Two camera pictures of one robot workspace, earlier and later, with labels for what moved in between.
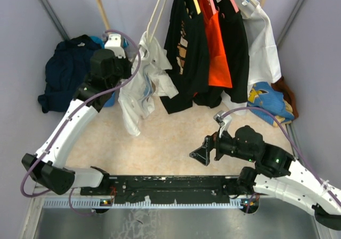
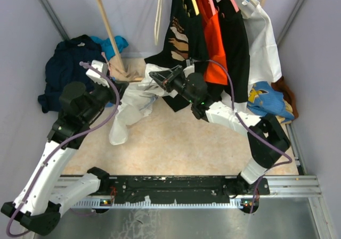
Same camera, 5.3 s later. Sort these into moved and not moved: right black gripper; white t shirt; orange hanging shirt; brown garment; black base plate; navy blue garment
Moved: white t shirt; right black gripper
Not moved: black base plate; orange hanging shirt; brown garment; navy blue garment
